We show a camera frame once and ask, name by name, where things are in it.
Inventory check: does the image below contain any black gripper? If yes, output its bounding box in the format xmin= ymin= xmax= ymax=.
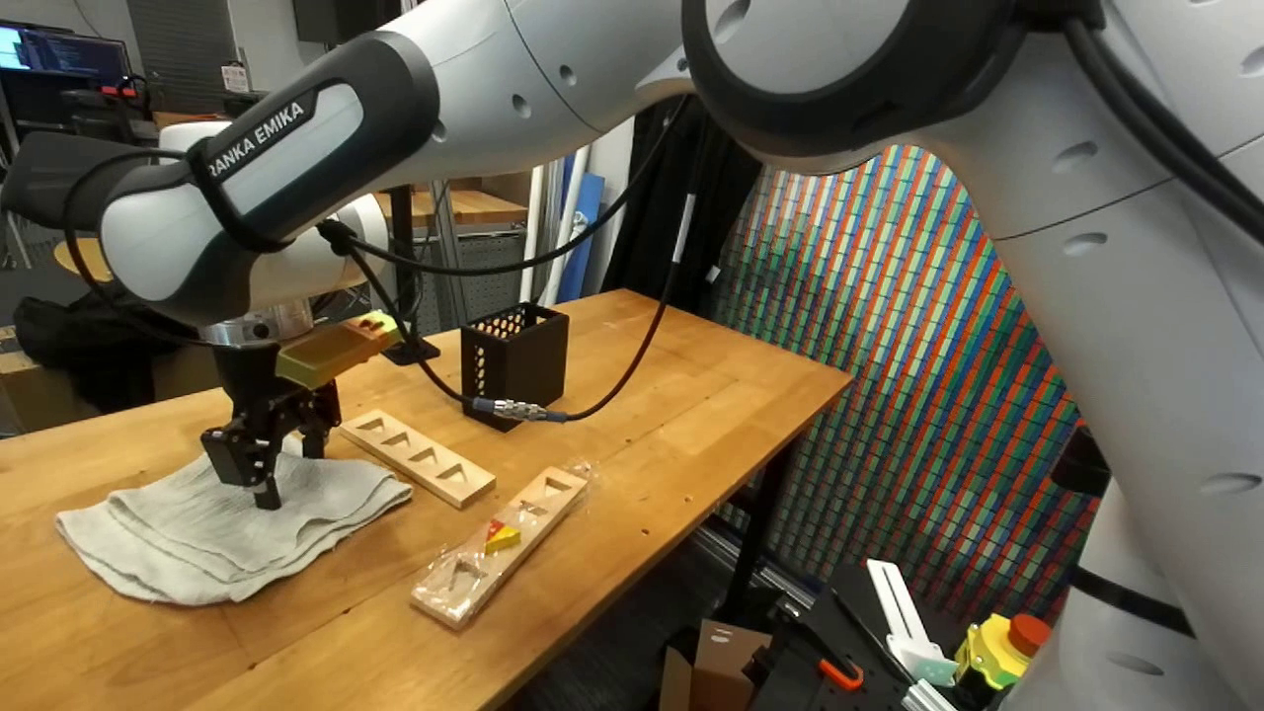
xmin=200 ymin=347 xmax=338 ymax=511

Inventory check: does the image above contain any white towel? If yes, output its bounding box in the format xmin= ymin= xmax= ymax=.
xmin=56 ymin=454 xmax=409 ymax=607

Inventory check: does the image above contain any black perforated box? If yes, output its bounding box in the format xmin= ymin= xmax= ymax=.
xmin=463 ymin=303 xmax=570 ymax=404

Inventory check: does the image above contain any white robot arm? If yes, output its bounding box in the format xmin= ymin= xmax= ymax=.
xmin=98 ymin=0 xmax=1264 ymax=711

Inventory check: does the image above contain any wooden puzzle board empty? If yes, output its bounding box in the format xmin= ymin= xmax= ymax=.
xmin=342 ymin=409 xmax=492 ymax=505

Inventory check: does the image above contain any wooden puzzle board with pieces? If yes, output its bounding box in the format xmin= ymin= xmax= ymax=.
xmin=409 ymin=464 xmax=589 ymax=632

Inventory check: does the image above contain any computer monitor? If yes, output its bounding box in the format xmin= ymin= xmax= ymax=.
xmin=0 ymin=23 xmax=128 ymax=84

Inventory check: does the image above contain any colourful striped panel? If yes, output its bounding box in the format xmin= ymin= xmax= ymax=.
xmin=712 ymin=146 xmax=1094 ymax=629

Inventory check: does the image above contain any yellow red emergency stop button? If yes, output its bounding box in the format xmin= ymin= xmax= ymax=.
xmin=957 ymin=611 xmax=1050 ymax=692

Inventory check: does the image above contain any wrist camera yellow mount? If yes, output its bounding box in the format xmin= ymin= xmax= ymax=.
xmin=277 ymin=313 xmax=400 ymax=389

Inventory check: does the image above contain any black camera stand pole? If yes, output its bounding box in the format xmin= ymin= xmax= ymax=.
xmin=375 ymin=184 xmax=439 ymax=363

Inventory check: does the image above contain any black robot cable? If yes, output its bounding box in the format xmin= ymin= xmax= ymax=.
xmin=57 ymin=141 xmax=704 ymax=425

